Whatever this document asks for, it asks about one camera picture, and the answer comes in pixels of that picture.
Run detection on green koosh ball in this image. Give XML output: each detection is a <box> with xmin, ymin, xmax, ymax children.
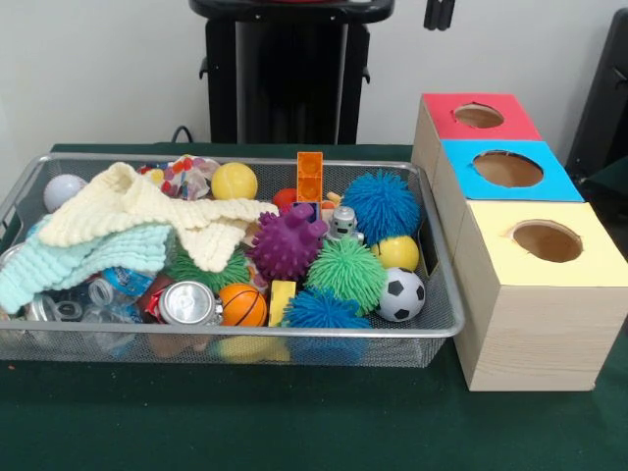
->
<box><xmin>303</xmin><ymin>238</ymin><xmax>389</xmax><ymax>315</ymax></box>

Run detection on orange basketball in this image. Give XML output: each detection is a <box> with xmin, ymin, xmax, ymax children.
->
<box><xmin>217</xmin><ymin>283</ymin><xmax>269</xmax><ymax>328</ymax></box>

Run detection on small blue koosh ball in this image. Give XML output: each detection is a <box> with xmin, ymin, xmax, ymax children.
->
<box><xmin>282</xmin><ymin>287</ymin><xmax>373</xmax><ymax>330</ymax></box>

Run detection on black and white soccer ball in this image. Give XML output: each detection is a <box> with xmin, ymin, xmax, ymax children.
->
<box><xmin>375</xmin><ymin>267</ymin><xmax>427</xmax><ymax>323</ymax></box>

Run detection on yellow tennis ball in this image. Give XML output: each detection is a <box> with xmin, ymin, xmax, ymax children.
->
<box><xmin>210</xmin><ymin>162</ymin><xmax>259</xmax><ymax>201</ymax></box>

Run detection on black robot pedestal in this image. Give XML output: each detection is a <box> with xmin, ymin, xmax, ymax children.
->
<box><xmin>188</xmin><ymin>0</ymin><xmax>396</xmax><ymax>145</ymax></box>

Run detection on clear plastic bottle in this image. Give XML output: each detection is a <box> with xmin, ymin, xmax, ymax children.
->
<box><xmin>80</xmin><ymin>267</ymin><xmax>156</xmax><ymax>325</ymax></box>

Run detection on large blue koosh ball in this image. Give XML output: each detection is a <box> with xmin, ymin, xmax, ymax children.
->
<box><xmin>341</xmin><ymin>169</ymin><xmax>423</xmax><ymax>246</ymax></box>

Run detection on dark green tablecloth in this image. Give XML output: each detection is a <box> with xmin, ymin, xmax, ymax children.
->
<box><xmin>0</xmin><ymin>141</ymin><xmax>628</xmax><ymax>471</ymax></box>

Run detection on wire mesh bin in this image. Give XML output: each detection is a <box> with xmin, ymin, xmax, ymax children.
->
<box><xmin>0</xmin><ymin>151</ymin><xmax>466</xmax><ymax>369</ymax></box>

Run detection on wooden box with three holes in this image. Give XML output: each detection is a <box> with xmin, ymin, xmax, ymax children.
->
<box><xmin>410</xmin><ymin>91</ymin><xmax>628</xmax><ymax>393</ymax></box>

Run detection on mint knitted cloth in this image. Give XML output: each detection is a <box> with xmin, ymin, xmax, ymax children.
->
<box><xmin>0</xmin><ymin>215</ymin><xmax>178</xmax><ymax>315</ymax></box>

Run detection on purple spiky toy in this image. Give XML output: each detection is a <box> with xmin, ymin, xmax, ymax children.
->
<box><xmin>244</xmin><ymin>202</ymin><xmax>329</xmax><ymax>284</ymax></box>

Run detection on crushed red silver can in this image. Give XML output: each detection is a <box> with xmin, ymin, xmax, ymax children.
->
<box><xmin>157</xmin><ymin>281</ymin><xmax>225</xmax><ymax>327</ymax></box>

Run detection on black upright panel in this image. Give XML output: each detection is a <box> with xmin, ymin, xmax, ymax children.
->
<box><xmin>565</xmin><ymin>7</ymin><xmax>628</xmax><ymax>207</ymax></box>

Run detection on cream knitted cloth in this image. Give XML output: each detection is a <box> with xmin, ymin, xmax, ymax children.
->
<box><xmin>37</xmin><ymin>161</ymin><xmax>281</xmax><ymax>274</ymax></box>

